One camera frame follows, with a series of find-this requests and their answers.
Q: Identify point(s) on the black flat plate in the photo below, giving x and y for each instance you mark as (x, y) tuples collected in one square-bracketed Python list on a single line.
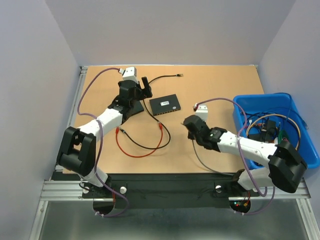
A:
[(136, 107)]

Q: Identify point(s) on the black network switch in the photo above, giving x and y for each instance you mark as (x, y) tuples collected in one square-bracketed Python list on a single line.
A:
[(165, 104)]

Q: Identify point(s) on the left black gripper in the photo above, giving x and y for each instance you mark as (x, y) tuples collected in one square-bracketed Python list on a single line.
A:
[(144, 93)]

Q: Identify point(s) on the aluminium frame rail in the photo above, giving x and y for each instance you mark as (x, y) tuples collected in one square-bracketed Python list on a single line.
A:
[(66, 216)]

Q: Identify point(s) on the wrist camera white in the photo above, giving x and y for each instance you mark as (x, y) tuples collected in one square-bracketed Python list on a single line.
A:
[(129, 74), (201, 111)]

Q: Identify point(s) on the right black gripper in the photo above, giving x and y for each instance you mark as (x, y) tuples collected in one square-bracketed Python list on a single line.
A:
[(190, 136)]

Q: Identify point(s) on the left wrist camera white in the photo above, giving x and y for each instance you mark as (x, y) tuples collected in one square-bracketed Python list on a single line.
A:
[(129, 74)]

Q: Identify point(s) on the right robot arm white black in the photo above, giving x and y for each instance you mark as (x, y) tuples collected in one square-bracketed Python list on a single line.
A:
[(282, 165)]

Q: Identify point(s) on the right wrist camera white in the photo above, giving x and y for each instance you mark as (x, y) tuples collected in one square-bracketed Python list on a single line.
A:
[(201, 111)]

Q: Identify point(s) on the blue plastic bin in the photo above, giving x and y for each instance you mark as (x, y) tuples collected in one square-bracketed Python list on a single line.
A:
[(274, 118)]

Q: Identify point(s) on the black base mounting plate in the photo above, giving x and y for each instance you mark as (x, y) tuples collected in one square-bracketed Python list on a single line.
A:
[(161, 191)]

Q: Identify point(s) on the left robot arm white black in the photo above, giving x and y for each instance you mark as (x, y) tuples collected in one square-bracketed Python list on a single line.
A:
[(77, 150)]

